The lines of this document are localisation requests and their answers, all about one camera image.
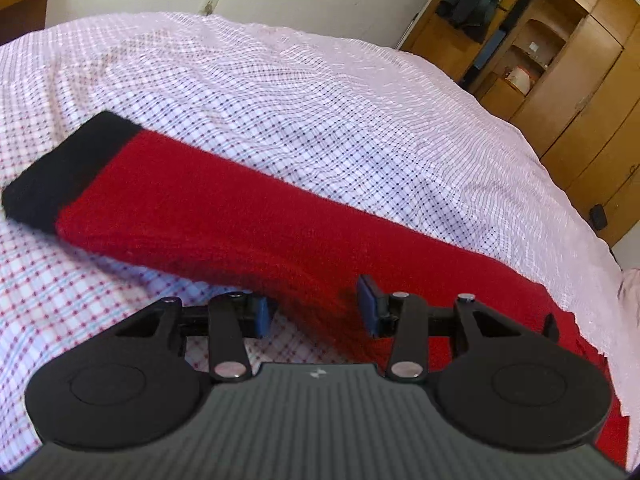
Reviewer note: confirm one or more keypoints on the pink pillow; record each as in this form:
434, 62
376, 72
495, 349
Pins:
631, 295

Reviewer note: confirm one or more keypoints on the small black device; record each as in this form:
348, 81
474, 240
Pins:
598, 217

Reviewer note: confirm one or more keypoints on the bed with checked sheet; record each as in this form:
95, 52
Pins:
300, 100

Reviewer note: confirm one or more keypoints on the white container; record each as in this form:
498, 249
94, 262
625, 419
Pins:
519, 79

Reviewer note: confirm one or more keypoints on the blue books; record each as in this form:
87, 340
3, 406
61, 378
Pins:
487, 50

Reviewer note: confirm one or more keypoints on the wall socket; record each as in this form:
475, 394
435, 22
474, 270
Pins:
209, 6

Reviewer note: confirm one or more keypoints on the red sweater with black cuff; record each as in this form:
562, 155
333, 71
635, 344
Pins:
225, 220

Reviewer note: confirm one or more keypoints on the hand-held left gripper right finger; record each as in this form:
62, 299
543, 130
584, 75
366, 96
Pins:
368, 306

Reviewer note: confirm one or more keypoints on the wooden wardrobe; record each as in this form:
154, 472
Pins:
590, 110

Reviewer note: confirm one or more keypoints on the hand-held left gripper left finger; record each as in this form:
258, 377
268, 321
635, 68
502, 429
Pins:
260, 316

